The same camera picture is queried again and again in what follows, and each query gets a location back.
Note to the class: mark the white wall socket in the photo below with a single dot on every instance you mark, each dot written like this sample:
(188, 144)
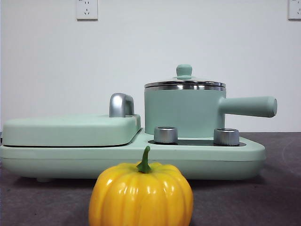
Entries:
(87, 9)
(295, 9)

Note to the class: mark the mint green breakfast maker base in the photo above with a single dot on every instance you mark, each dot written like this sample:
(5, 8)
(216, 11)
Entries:
(58, 162)

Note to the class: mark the mint green griddle cover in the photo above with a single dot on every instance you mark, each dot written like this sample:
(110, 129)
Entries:
(65, 131)

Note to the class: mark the glass lid with green knob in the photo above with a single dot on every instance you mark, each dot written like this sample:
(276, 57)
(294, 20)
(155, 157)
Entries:
(184, 70)

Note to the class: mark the silver control knob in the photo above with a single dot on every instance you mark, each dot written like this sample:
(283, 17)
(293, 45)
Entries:
(165, 135)
(226, 137)

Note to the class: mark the yellow toy pumpkin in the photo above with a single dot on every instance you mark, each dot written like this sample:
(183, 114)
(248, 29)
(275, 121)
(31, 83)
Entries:
(141, 197)

